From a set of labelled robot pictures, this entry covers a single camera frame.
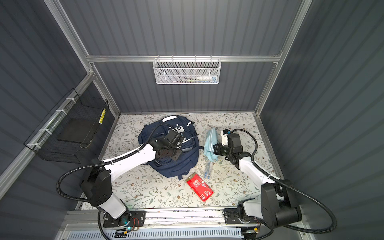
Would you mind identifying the black wire wall basket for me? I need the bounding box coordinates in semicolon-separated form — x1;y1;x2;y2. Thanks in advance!
25;92;109;164

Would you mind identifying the light teal pencil pouch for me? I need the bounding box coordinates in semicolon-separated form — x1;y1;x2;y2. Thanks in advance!
204;128;218;163

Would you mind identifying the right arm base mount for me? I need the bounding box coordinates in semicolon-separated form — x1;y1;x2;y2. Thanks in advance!
222;208;261;225

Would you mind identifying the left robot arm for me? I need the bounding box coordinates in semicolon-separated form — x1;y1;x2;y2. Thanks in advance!
56;123;184;226

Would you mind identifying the white wire mesh basket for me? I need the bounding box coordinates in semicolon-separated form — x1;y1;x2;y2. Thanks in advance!
153;56;222;85

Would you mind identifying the red paper box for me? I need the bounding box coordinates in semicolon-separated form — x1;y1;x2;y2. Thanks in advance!
186;173;214;202

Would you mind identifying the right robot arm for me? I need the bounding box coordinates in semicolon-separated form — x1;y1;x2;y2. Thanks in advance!
213;129;338;234

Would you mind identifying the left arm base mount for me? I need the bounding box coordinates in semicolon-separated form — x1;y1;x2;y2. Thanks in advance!
103;211;147;229

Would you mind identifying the navy blue student backpack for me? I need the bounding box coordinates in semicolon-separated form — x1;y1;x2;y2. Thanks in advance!
138;115;200;180

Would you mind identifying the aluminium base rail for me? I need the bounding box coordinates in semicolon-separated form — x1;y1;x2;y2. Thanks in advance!
62;205;307;229

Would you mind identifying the clear pack of pens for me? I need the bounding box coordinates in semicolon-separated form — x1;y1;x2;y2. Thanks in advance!
204;161;213;180

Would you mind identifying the floral table mat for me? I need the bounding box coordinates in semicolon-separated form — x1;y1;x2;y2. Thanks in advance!
112;112;275;209

